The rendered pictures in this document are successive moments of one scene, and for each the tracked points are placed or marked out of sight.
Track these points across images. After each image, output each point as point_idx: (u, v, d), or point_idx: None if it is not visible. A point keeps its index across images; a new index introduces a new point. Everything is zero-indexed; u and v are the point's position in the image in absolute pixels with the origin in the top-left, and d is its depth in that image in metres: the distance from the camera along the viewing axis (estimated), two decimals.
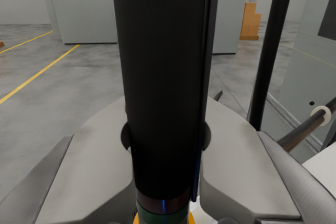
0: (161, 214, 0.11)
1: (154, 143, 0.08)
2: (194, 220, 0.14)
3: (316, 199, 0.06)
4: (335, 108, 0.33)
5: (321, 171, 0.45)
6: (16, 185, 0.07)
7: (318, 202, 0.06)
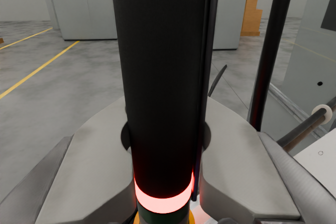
0: (161, 213, 0.11)
1: (154, 143, 0.09)
2: (194, 218, 0.14)
3: (316, 199, 0.06)
4: None
5: (332, 151, 0.42)
6: (16, 185, 0.07)
7: (318, 202, 0.06)
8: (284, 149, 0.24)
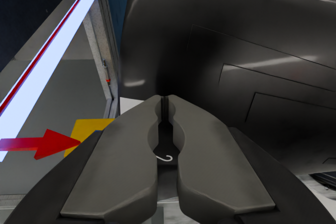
0: None
1: None
2: None
3: (286, 187, 0.06)
4: None
5: None
6: (49, 171, 0.07)
7: (289, 189, 0.06)
8: None
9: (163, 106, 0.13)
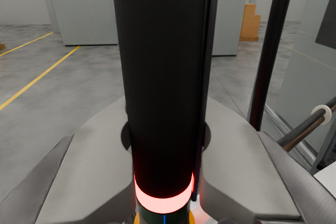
0: (162, 213, 0.11)
1: (154, 143, 0.09)
2: (194, 219, 0.14)
3: (316, 199, 0.06)
4: (335, 107, 0.33)
5: None
6: (16, 185, 0.07)
7: (318, 202, 0.06)
8: None
9: None
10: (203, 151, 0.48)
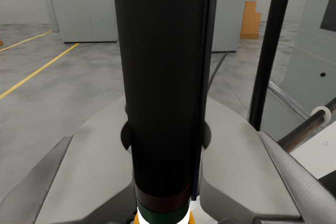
0: (161, 212, 0.11)
1: (154, 141, 0.09)
2: (194, 219, 0.14)
3: (316, 199, 0.06)
4: (334, 108, 0.33)
5: None
6: (16, 185, 0.07)
7: (318, 202, 0.06)
8: None
9: None
10: (210, 80, 0.39)
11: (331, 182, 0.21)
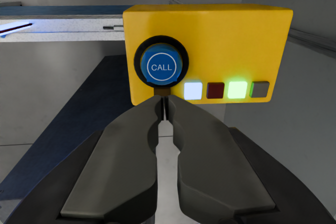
0: None
1: None
2: None
3: (286, 187, 0.06)
4: None
5: None
6: (49, 171, 0.07)
7: (289, 189, 0.06)
8: None
9: (163, 106, 0.13)
10: None
11: None
